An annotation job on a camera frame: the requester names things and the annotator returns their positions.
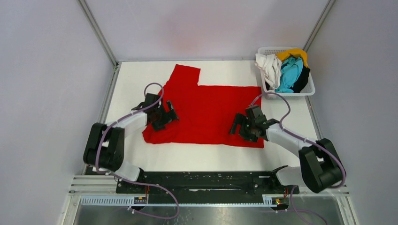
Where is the teal t-shirt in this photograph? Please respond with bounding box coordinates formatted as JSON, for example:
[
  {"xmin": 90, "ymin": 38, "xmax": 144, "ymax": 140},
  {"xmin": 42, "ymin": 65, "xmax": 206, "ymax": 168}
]
[{"xmin": 276, "ymin": 57, "xmax": 304, "ymax": 93}]

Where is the purple cable under base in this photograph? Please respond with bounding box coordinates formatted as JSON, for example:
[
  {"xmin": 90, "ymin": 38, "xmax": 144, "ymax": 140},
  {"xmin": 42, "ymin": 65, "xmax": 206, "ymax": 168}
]
[{"xmin": 110, "ymin": 172, "xmax": 180, "ymax": 220}]

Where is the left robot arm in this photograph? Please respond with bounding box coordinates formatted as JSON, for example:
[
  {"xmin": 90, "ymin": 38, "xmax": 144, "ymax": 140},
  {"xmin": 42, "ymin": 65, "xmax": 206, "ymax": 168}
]
[{"xmin": 83, "ymin": 93, "xmax": 179, "ymax": 193}]

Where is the yellow t-shirt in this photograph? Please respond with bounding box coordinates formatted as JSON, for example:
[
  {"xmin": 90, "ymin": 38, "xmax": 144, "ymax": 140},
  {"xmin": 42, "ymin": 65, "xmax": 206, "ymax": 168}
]
[{"xmin": 276, "ymin": 48, "xmax": 309, "ymax": 68}]

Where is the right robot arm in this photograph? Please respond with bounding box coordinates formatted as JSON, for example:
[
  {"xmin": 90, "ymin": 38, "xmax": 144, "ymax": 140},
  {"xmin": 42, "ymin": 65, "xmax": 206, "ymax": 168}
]
[{"xmin": 230, "ymin": 105, "xmax": 346, "ymax": 193}]

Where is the white t-shirt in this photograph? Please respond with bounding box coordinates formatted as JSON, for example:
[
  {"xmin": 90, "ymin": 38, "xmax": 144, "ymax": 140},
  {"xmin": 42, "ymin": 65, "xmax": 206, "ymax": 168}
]
[{"xmin": 255, "ymin": 53, "xmax": 282, "ymax": 90}]

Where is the aluminium frame rail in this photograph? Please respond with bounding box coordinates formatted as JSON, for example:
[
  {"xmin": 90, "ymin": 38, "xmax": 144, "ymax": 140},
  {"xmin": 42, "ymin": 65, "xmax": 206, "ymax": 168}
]
[{"xmin": 69, "ymin": 172, "xmax": 349, "ymax": 207}]

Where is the white plastic laundry basket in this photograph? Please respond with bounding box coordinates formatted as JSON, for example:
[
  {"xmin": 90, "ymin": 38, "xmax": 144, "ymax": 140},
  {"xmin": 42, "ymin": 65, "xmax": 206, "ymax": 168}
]
[{"xmin": 257, "ymin": 46, "xmax": 315, "ymax": 98}]

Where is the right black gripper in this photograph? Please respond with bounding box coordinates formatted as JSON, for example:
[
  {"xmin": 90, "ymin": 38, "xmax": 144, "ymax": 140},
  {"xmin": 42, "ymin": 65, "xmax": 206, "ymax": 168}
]
[{"xmin": 228, "ymin": 113, "xmax": 259, "ymax": 144}]

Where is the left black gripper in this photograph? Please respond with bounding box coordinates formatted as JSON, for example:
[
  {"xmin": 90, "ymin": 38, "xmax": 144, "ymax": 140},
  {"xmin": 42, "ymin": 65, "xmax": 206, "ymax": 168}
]
[{"xmin": 152, "ymin": 101, "xmax": 179, "ymax": 132}]

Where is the black t-shirt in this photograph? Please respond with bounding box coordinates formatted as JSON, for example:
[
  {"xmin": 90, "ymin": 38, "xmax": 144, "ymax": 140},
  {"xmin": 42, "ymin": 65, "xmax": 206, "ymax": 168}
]
[{"xmin": 291, "ymin": 66, "xmax": 310, "ymax": 93}]

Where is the red t-shirt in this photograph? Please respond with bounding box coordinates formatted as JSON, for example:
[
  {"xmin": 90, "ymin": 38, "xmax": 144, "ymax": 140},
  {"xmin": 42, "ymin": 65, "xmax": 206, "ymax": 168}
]
[{"xmin": 142, "ymin": 64, "xmax": 264, "ymax": 148}]

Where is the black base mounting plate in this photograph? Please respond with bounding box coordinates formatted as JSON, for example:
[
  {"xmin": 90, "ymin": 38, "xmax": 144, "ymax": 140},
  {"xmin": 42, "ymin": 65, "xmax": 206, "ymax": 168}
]
[{"xmin": 116, "ymin": 170, "xmax": 299, "ymax": 204}]

